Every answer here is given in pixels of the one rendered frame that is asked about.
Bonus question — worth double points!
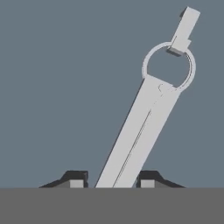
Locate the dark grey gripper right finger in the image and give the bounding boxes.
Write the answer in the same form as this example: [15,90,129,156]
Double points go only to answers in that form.
[136,170,186,189]

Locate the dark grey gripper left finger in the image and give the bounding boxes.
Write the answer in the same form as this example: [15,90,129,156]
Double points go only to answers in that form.
[38,170,89,189]

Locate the grey metal tongs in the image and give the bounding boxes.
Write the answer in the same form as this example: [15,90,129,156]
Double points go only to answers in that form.
[94,6,201,189]

